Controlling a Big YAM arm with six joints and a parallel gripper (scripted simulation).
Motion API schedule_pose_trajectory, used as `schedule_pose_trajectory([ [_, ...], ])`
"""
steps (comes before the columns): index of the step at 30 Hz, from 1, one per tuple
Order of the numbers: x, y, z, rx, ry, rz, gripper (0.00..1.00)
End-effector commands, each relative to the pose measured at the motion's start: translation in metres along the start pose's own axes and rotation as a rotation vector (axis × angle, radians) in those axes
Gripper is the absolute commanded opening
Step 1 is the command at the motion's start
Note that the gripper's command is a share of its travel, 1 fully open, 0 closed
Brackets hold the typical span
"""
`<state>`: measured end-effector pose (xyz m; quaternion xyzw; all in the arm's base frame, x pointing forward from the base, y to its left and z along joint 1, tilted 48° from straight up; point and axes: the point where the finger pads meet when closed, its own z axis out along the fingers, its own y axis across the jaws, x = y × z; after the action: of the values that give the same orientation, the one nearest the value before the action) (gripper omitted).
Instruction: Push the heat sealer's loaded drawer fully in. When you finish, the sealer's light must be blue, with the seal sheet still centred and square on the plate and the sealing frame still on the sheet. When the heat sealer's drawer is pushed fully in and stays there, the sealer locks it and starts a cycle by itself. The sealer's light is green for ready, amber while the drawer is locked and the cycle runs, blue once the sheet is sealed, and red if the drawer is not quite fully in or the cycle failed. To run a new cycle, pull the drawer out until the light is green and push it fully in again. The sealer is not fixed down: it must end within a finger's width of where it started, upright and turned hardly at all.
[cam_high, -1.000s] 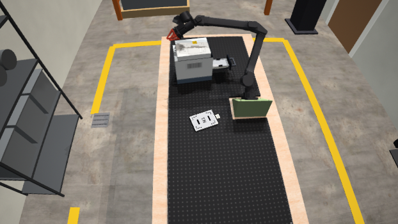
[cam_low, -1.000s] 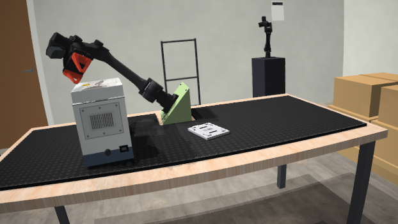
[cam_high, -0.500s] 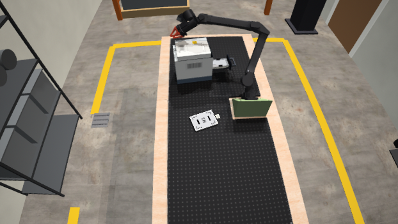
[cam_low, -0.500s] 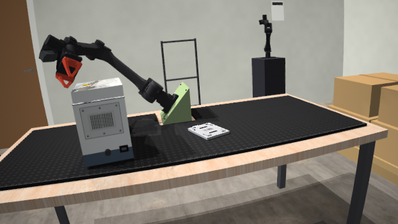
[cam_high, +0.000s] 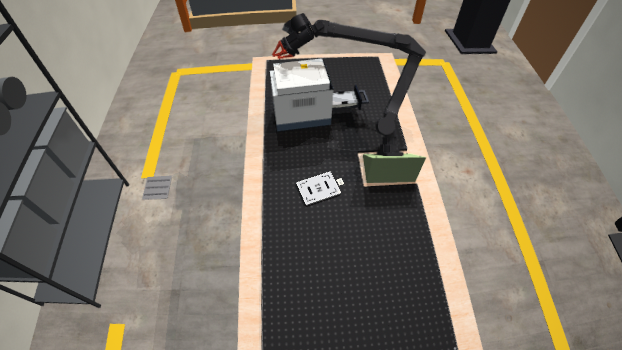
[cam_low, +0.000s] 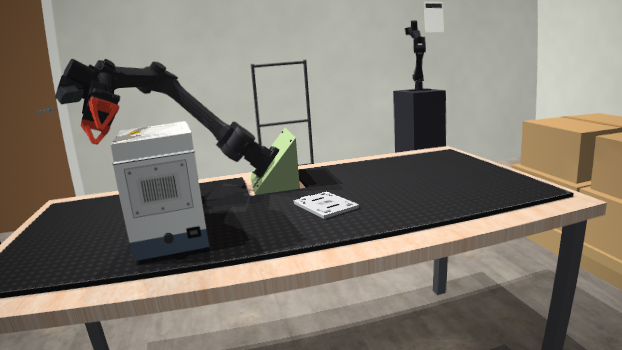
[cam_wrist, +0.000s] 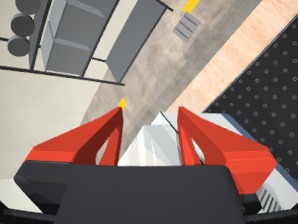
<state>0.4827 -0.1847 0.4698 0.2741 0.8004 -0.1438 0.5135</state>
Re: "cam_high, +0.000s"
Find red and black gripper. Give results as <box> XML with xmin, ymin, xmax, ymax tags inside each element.
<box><xmin>272</xmin><ymin>37</ymin><xmax>305</xmax><ymax>59</ymax></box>

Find white sheet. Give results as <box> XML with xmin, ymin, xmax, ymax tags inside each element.
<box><xmin>333</xmin><ymin>93</ymin><xmax>355</xmax><ymax>104</ymax></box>

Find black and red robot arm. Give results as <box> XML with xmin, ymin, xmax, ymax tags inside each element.
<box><xmin>283</xmin><ymin>13</ymin><xmax>426</xmax><ymax>156</ymax></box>

